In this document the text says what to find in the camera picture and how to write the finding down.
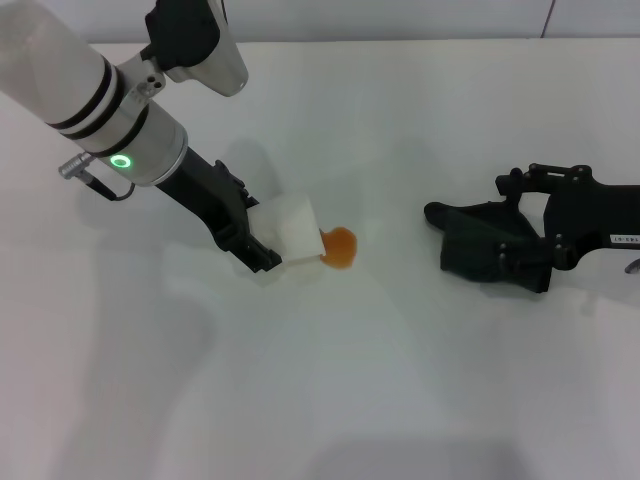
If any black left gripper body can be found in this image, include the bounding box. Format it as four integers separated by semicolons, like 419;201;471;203
154;144;262;252

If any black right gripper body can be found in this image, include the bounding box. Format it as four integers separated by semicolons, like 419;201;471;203
542;177;640;273

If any white paper cup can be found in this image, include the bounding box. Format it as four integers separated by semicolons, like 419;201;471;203
247;192;326;264

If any dark blue rag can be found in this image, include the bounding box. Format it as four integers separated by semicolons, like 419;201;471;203
423;167;553;295

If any brown water stain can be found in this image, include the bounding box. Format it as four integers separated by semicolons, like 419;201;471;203
319;226;359;270

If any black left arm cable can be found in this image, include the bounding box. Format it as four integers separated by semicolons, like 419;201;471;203
58;153;137;202

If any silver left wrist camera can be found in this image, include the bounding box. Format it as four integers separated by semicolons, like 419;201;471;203
144;0;250;98

